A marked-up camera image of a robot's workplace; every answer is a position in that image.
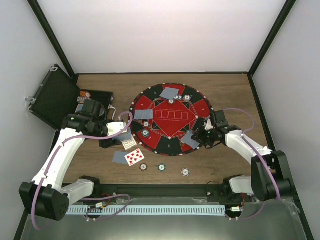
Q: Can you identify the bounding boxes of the single face-down blue card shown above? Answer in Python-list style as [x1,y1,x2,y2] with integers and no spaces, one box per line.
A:
[112,151,128,165]

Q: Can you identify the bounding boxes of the face-down cards seat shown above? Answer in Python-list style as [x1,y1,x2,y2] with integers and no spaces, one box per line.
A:
[160,87,179,100]
[180,131,200,150]
[134,109,154,120]

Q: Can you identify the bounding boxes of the blue patterned card deck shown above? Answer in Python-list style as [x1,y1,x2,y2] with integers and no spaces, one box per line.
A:
[112,129,132,142]

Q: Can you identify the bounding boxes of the face-up hearts playing card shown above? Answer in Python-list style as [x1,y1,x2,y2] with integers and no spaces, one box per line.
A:
[124,148,145,167]

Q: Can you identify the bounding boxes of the blue white poker chip stack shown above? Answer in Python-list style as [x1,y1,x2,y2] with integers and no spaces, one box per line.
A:
[181,168,190,177]

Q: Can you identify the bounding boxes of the single teal poker chip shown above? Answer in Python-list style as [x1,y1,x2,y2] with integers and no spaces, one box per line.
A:
[141,129,150,137]

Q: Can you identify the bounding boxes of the brown poker chip stack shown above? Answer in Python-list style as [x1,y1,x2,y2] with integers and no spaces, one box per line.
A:
[140,163,148,171]

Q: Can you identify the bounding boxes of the teal poker chip stack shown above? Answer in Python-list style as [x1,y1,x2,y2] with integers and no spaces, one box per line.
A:
[158,164,166,172]

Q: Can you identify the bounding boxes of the face-down cards top seat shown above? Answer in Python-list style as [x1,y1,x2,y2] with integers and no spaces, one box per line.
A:
[160,87,179,100]

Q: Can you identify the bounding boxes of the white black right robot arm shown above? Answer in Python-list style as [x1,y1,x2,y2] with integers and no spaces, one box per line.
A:
[192,110,295,202]

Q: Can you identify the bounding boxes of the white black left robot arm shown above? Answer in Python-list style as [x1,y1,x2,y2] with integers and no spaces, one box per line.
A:
[19,99,130,223]

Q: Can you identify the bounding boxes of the white playing card box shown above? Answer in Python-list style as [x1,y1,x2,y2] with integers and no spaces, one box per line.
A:
[122,139,137,151]

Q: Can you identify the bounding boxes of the card deck in case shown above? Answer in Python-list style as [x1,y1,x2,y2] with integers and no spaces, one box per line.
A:
[75,104,83,112]

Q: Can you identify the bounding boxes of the grey striped chips in case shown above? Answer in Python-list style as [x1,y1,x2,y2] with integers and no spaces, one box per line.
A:
[77,97,87,104]

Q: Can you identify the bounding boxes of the round red black poker mat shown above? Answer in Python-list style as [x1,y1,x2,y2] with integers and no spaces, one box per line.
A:
[129,83,214,156]

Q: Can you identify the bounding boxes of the orange chip stack in case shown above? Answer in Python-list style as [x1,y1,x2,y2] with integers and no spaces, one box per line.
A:
[79,91,91,98]

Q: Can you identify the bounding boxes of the black poker chip case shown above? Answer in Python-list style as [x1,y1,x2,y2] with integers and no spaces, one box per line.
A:
[27,64,114,130]

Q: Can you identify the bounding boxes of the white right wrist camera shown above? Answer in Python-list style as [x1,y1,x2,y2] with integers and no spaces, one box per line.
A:
[204,119,214,131]

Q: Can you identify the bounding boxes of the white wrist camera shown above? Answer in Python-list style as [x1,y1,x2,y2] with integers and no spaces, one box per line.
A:
[106,121,127,136]
[204,119,214,131]

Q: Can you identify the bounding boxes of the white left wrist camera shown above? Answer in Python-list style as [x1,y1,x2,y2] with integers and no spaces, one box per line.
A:
[106,121,127,136]

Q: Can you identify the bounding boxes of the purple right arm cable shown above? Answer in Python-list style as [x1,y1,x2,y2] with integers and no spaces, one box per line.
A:
[222,107,281,222]

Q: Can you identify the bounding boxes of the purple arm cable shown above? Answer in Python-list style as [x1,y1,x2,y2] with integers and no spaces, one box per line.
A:
[222,107,281,222]
[31,111,133,230]

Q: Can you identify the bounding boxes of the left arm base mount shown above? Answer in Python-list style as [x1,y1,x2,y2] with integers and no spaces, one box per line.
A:
[81,191,117,203]

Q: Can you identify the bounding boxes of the black aluminium frame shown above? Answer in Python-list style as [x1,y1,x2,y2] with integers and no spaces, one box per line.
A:
[28,0,314,240]

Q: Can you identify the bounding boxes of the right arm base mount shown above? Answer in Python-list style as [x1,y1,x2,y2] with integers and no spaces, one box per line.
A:
[204,180,250,203]

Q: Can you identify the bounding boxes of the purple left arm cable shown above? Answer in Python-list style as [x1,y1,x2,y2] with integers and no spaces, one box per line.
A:
[31,111,133,230]

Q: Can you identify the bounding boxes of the light blue slotted cable duct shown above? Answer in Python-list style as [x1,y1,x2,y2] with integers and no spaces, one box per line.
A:
[66,205,226,217]

